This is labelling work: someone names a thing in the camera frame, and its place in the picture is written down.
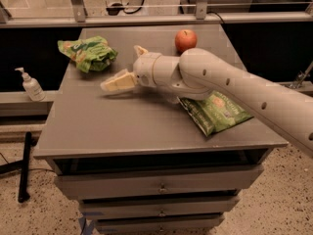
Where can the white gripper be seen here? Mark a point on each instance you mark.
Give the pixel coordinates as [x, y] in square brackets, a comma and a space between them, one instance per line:
[144, 69]

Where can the green rice chip bag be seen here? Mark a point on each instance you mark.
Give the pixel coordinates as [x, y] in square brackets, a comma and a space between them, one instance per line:
[91, 54]

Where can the red apple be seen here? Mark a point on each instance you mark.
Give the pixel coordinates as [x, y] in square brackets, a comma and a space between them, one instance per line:
[185, 39]

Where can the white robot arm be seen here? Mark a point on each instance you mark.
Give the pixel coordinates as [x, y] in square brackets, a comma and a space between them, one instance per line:
[197, 72]

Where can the green Kettle chip bag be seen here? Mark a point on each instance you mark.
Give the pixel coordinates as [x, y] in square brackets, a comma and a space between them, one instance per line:
[214, 114]

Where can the black floor fixture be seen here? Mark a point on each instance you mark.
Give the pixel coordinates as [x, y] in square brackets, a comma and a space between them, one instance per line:
[114, 8]

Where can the grey drawer cabinet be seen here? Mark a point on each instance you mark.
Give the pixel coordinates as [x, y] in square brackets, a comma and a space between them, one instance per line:
[87, 132]

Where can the white pump dispenser bottle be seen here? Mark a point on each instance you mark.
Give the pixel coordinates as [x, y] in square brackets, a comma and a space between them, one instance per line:
[31, 86]

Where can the top grey drawer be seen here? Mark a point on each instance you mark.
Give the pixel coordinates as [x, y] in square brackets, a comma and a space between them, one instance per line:
[150, 183]

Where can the grey drawer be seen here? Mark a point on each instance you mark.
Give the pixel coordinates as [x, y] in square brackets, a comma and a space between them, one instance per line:
[149, 224]
[160, 206]
[150, 183]

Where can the middle grey drawer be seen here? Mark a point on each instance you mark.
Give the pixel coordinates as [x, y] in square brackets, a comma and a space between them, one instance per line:
[160, 206]

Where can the black stand leg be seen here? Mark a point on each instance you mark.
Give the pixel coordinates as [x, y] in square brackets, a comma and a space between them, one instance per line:
[23, 166]

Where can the bottom grey drawer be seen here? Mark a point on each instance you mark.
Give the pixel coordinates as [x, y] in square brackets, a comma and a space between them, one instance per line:
[149, 224]

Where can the metal railing frame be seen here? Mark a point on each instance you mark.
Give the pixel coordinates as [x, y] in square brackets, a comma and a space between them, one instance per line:
[72, 13]

